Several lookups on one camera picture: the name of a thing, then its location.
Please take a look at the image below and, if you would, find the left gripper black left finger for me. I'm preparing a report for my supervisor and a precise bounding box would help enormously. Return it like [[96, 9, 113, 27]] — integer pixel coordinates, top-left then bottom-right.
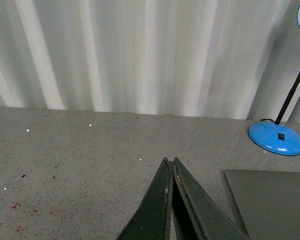
[[117, 157, 174, 240]]

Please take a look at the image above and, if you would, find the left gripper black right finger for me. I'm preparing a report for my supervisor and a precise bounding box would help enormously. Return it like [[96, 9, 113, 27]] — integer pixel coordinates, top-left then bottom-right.
[[172, 157, 249, 240]]

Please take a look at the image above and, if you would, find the grey laptop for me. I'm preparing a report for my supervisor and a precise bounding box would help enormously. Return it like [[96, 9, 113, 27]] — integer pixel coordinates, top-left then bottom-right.
[[224, 169, 300, 240]]

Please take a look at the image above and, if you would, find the blue desk lamp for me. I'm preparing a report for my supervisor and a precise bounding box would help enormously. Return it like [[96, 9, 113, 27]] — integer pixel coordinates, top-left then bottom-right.
[[248, 0, 300, 156]]

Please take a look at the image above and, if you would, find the white pleated curtain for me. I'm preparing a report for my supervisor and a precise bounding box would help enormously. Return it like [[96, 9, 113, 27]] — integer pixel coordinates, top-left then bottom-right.
[[0, 0, 300, 120]]

